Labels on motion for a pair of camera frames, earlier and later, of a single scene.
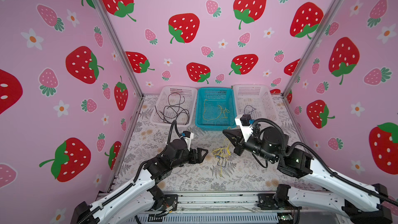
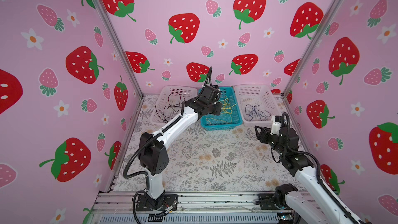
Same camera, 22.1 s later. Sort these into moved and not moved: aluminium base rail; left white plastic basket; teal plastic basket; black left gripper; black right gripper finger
Moved: black right gripper finger; black left gripper
Not moved: aluminium base rail; teal plastic basket; left white plastic basket
